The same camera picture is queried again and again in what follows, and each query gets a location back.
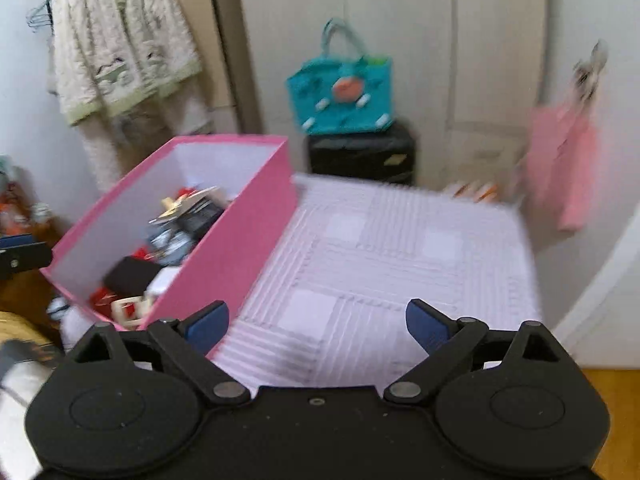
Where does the black battery pack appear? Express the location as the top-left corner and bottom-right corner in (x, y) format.
(177, 197), (224, 243)

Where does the pink paper gift bag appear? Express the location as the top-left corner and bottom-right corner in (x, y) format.
(524, 105), (598, 232)

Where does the black suitcase under handbag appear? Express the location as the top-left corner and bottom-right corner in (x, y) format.
(306, 122), (416, 185)

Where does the gold star hair clip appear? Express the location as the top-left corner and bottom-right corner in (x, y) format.
(160, 197), (182, 218)

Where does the cream knitted cardigan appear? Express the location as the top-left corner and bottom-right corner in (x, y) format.
(50, 0), (212, 192)

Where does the white wardrobe cabinet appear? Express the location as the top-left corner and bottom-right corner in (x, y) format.
(179, 0), (547, 190)

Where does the red patterned envelope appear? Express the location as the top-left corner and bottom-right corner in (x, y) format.
(90, 188), (196, 318)

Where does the grey pocket router open back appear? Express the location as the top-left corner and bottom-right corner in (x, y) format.
(146, 228), (195, 266)

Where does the teal felt handbag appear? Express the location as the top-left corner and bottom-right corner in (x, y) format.
(286, 18), (394, 136)

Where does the pink cardboard box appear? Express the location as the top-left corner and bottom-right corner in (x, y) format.
(41, 133), (297, 327)

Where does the black rectangular battery cover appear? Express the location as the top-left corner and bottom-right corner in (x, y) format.
(103, 256), (164, 298)

